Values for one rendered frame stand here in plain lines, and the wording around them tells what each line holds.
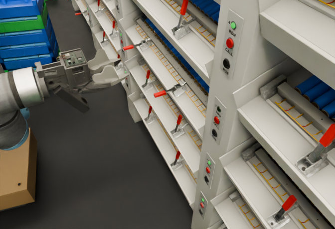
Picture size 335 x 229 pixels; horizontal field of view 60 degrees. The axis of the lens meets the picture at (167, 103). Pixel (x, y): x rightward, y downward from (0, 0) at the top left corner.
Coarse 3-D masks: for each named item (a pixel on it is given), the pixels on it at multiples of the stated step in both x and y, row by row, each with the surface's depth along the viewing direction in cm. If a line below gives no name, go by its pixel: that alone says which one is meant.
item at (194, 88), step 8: (144, 24) 108; (152, 40) 101; (160, 48) 97; (168, 56) 93; (168, 64) 93; (176, 64) 90; (184, 72) 87; (176, 80) 88; (184, 80) 86; (192, 80) 84; (192, 88) 82; (192, 96) 83; (200, 96) 80; (200, 104) 80
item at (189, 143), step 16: (128, 64) 125; (144, 64) 127; (144, 80) 121; (160, 96) 113; (160, 112) 108; (176, 112) 104; (176, 128) 97; (192, 128) 97; (176, 144) 98; (192, 144) 96; (192, 160) 93
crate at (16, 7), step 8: (0, 0) 163; (8, 0) 164; (16, 0) 164; (32, 0) 147; (40, 0) 158; (0, 8) 147; (8, 8) 148; (16, 8) 148; (24, 8) 149; (32, 8) 150; (40, 8) 155; (0, 16) 150; (8, 16) 150; (16, 16) 151
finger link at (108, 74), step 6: (108, 66) 70; (102, 72) 71; (108, 72) 71; (114, 72) 72; (96, 78) 72; (102, 78) 72; (108, 78) 72; (114, 78) 73; (120, 78) 73; (114, 84) 73
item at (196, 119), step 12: (132, 12) 111; (132, 24) 114; (132, 36) 110; (144, 36) 108; (156, 36) 105; (156, 60) 98; (156, 72) 95; (168, 72) 93; (168, 84) 90; (180, 96) 85; (180, 108) 83; (192, 108) 82; (192, 120) 79; (204, 120) 78
